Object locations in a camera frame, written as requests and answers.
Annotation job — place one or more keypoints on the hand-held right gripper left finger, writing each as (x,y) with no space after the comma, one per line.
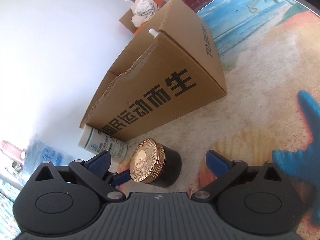
(100,165)

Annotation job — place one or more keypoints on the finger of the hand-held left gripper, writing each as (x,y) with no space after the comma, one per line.
(122,177)

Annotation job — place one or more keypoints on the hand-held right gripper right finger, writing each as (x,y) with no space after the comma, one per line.
(217,163)

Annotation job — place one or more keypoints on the white pill bottle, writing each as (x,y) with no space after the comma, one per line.
(100,142)

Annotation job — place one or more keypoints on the dark jar with gold lid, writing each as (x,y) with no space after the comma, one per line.
(147,160)

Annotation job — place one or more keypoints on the brown cardboard box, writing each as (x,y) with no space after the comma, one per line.
(162,62)

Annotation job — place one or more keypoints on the green dropper bottle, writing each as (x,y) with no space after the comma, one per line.
(152,32)

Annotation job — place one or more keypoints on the blue plastic bag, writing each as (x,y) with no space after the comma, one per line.
(50,152)

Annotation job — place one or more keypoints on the pink bottle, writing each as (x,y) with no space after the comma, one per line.
(12,151)

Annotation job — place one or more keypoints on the patterned cloth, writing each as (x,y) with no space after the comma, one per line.
(8,190)

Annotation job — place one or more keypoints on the white cloth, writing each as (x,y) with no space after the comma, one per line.
(142,7)

